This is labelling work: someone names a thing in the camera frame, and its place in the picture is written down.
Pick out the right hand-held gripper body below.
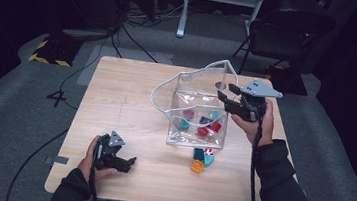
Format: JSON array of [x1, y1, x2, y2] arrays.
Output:
[[229, 76, 285, 125]]

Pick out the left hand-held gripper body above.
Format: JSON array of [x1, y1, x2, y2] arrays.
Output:
[[93, 128, 128, 173]]

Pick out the light teal toy block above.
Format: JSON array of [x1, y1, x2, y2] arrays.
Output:
[[209, 109, 224, 121]]

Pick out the red toy block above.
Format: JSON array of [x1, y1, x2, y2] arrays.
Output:
[[196, 126, 211, 138], [208, 121, 223, 134]]

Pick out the long dark blue toy block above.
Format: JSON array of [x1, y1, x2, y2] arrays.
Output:
[[198, 115, 214, 127]]

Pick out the magenta toy block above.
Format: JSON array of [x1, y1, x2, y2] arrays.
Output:
[[182, 108, 197, 120]]

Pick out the clear plastic bag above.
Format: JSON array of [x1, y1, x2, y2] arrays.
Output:
[[145, 52, 243, 153]]

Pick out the dark blue square toy block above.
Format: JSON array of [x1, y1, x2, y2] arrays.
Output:
[[192, 147, 207, 162]]

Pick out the orange toy block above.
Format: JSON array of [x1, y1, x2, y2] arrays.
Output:
[[190, 158, 205, 175]]

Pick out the person's left hand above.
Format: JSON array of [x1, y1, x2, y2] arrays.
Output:
[[75, 133, 122, 187]]

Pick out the person's right hand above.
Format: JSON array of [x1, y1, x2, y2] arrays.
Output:
[[227, 95, 279, 149]]

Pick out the grey tape strip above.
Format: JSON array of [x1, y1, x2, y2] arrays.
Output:
[[44, 154, 70, 166]]

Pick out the black chair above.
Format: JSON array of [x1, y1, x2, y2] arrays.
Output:
[[227, 0, 341, 104]]

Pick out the black yellow striped stand base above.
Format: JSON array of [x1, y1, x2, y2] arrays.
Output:
[[28, 33, 83, 69]]

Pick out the grey stand foot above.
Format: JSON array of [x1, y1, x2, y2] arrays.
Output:
[[60, 26, 114, 44]]

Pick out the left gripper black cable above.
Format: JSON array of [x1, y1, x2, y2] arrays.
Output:
[[88, 143, 109, 201]]

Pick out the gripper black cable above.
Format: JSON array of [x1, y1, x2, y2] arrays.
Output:
[[88, 143, 109, 201], [245, 113, 269, 201]]

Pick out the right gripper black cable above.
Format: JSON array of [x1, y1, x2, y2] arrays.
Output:
[[245, 113, 269, 201]]

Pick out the black floor cable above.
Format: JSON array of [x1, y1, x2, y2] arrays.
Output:
[[56, 32, 109, 112], [117, 23, 162, 64], [4, 122, 70, 201]]

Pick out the tangle of floor cables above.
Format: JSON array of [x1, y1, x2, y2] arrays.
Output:
[[123, 0, 191, 32]]

